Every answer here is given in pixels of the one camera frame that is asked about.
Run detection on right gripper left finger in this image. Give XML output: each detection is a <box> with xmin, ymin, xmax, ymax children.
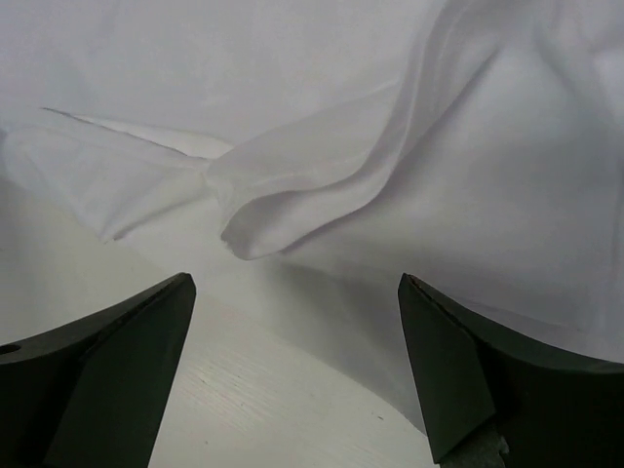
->
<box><xmin>1</xmin><ymin>273</ymin><xmax>196</xmax><ymax>468</ymax></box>

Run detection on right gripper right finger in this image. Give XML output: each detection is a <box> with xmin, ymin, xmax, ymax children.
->
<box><xmin>398</xmin><ymin>275</ymin><xmax>623</xmax><ymax>467</ymax></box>

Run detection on white t shirt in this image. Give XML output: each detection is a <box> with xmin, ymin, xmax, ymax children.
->
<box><xmin>1</xmin><ymin>1</ymin><xmax>623</xmax><ymax>361</ymax></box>

